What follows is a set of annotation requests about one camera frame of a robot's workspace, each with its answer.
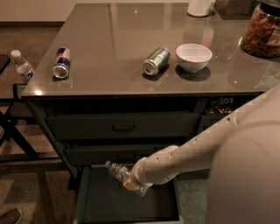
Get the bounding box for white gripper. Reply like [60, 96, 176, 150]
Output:
[122, 157, 152, 191]

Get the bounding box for clear plastic water bottle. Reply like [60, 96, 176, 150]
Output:
[105, 161, 148, 197]

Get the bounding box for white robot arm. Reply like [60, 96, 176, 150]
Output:
[129, 86, 280, 224]

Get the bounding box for open bottom left drawer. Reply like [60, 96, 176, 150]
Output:
[73, 166, 184, 224]

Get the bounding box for middle left drawer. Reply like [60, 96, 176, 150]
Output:
[65, 143, 169, 165]

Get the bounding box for top left drawer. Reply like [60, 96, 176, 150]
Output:
[45, 112, 200, 140]

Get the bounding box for dark grey cabinet counter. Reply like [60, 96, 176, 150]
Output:
[24, 3, 280, 178]

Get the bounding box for snack bag in drawer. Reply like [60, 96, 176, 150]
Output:
[209, 96, 249, 114]

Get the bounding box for water bottle on side table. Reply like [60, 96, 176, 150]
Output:
[10, 50, 34, 83]

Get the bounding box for dark shoe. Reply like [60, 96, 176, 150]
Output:
[0, 208, 22, 224]

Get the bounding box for green silver soda can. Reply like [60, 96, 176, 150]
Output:
[142, 47, 170, 75]

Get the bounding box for blue silver energy drink can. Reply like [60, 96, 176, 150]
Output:
[52, 47, 71, 79]

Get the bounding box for white ceramic bowl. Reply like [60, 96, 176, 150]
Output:
[176, 44, 213, 73]

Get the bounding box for black side table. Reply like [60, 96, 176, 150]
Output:
[0, 53, 59, 162]

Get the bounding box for white paper towel roll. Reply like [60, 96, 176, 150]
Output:
[187, 0, 211, 18]

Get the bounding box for clear snack jar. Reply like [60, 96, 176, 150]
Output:
[241, 0, 280, 59]

